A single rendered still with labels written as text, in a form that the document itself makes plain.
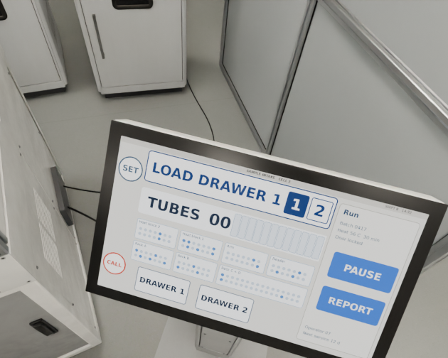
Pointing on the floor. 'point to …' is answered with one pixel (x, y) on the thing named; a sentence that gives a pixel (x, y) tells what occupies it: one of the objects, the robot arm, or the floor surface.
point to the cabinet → (43, 261)
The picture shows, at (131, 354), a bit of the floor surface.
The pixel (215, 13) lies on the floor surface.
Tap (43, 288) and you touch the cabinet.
